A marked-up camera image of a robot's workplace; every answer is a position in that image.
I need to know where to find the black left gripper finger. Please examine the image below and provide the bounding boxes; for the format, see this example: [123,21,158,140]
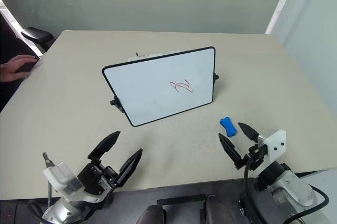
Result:
[113,149,143,187]
[87,131,121,160]

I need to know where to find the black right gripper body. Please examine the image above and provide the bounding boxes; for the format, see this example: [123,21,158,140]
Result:
[246,143,268,172]

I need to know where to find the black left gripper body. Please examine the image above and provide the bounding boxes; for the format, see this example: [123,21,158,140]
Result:
[77,160,119,195]

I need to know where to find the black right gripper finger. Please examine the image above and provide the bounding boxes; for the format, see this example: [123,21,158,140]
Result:
[238,122,260,142]
[219,133,248,170]

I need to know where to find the blue bone-shaped eraser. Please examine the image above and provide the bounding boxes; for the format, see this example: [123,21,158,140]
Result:
[220,116,238,138]

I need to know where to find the person's bare hand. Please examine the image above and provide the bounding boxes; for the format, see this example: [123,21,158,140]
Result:
[0,54,38,84]

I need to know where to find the dark rounded shape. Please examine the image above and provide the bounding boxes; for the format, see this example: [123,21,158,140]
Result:
[204,194,233,224]
[136,204,167,224]

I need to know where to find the black-framed whiteboard with stand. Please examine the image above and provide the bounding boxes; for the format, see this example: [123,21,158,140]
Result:
[102,46,220,128]

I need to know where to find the person's dark clothed body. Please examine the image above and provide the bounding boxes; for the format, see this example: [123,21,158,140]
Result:
[0,76,27,113]

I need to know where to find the black chair armrest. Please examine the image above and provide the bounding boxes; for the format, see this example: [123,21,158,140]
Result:
[0,12,55,63]

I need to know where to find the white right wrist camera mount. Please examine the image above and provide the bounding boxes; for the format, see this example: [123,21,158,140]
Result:
[257,129,286,176]

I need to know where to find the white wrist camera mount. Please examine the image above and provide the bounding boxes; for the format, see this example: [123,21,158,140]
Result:
[257,129,286,176]
[43,162,106,203]

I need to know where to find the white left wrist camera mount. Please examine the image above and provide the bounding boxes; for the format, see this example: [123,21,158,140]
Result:
[43,162,106,203]

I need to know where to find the grey left wrist camera cable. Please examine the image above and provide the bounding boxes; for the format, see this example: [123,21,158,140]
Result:
[43,152,54,207]

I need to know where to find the black flat frame strip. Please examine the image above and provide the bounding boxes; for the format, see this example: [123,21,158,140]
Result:
[156,194,206,206]

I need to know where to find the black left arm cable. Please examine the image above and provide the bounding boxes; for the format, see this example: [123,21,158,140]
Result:
[27,199,55,224]

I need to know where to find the white door frame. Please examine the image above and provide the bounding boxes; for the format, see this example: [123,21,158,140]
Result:
[265,0,337,43]

